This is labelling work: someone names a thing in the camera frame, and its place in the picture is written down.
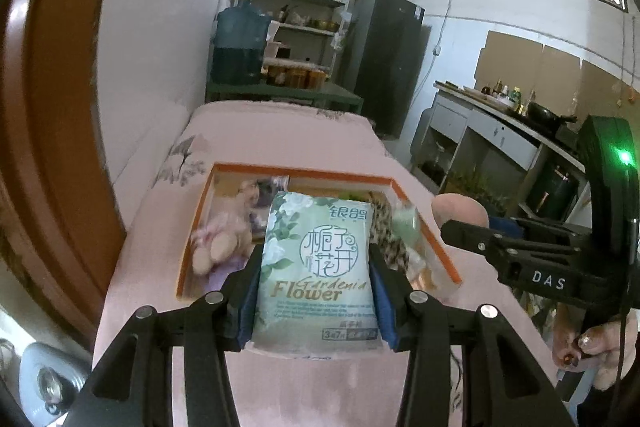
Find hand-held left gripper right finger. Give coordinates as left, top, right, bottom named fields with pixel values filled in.
left=367, top=252, right=576, bottom=427

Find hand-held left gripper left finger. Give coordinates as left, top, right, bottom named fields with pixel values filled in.
left=62, top=252, right=263, bottom=427

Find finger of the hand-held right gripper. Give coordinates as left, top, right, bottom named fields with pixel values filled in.
left=487, top=216, right=592, bottom=239
left=440, top=219, right=506, bottom=275

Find shallow cardboard box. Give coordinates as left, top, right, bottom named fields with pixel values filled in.
left=176, top=162, right=462, bottom=301

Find green sponge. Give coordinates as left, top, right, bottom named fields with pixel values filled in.
left=392, top=202, right=424, bottom=269

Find leopard print slipper sock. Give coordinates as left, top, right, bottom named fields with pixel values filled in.
left=370, top=197, right=417, bottom=279

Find white plush bear pink skirt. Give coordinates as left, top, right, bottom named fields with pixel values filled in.
left=192, top=179, right=262, bottom=279

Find green floral tissue packet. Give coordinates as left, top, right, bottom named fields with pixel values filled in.
left=250, top=191, right=392, bottom=356

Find cartoon printed soft pack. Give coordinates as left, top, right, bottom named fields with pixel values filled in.
left=252, top=176, right=292, bottom=229

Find person's right hand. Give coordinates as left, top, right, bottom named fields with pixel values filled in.
left=552, top=304, right=640, bottom=390

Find potted plant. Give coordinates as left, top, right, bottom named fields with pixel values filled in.
left=447, top=169, right=501, bottom=211

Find dark green pot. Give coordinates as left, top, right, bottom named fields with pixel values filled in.
left=527, top=162, right=579, bottom=214

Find white kitchen counter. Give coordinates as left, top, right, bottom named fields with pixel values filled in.
left=412, top=81, right=591, bottom=228

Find black wok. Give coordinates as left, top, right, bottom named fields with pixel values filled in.
left=527, top=101, right=577, bottom=131

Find row of condiment bottles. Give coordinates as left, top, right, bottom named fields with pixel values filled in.
left=482, top=79, right=537, bottom=116

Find pink printed bed sheet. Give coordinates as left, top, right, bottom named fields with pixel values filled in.
left=92, top=99, right=576, bottom=427

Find dark grey refrigerator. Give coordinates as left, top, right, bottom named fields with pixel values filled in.
left=345, top=0, right=426, bottom=140

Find grey electric fan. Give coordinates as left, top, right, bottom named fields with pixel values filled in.
left=17, top=342, right=97, bottom=427

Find green low table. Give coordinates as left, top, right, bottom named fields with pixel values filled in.
left=206, top=79, right=365, bottom=116

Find blue water jug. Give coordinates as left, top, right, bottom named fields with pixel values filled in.
left=210, top=0, right=273, bottom=86

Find cardboard wall panels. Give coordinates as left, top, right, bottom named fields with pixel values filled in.
left=475, top=29, right=640, bottom=124

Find brown wooden door frame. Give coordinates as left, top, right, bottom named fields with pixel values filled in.
left=0, top=0, right=132, bottom=358

